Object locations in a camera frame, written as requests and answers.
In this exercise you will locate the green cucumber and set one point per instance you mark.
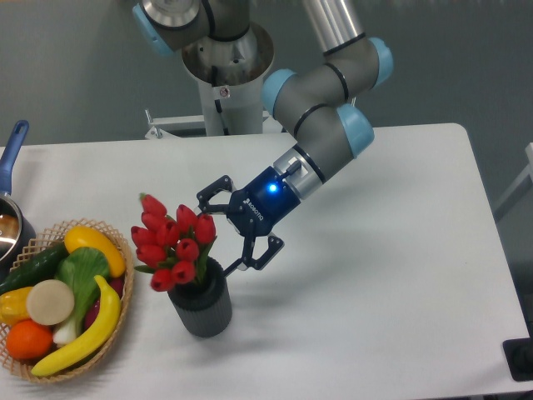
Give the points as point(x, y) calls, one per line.
point(40, 267)

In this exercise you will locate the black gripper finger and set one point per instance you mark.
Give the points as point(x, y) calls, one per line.
point(247, 261)
point(204, 197)

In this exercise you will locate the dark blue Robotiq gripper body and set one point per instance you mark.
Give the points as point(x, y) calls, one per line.
point(262, 203)

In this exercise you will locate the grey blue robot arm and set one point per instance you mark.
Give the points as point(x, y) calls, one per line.
point(315, 108)

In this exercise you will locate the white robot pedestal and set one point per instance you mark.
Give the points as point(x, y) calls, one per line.
point(229, 78)

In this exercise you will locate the yellow banana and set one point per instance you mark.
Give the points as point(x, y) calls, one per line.
point(88, 342)

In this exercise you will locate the black device at edge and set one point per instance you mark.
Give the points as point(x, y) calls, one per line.
point(519, 358)

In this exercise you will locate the red tulip bouquet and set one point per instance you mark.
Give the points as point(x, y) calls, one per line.
point(173, 250)

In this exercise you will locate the white frame at right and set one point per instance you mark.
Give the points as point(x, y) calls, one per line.
point(518, 188)

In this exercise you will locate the woven wicker basket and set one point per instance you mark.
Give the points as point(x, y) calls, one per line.
point(49, 237)

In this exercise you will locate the dark grey ribbed vase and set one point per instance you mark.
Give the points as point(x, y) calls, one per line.
point(205, 311)

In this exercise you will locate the dark red vegetable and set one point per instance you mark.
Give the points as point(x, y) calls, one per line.
point(117, 284)

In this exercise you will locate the yellow bell pepper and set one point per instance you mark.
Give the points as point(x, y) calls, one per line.
point(13, 306)

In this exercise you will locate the beige round slice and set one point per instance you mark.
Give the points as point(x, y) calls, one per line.
point(50, 302)

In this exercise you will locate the blue handled saucepan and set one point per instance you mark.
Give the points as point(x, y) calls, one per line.
point(16, 230)

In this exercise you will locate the orange fruit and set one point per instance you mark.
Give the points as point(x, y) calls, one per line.
point(28, 340)

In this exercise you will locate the green bok choy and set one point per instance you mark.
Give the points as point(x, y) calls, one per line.
point(77, 271)

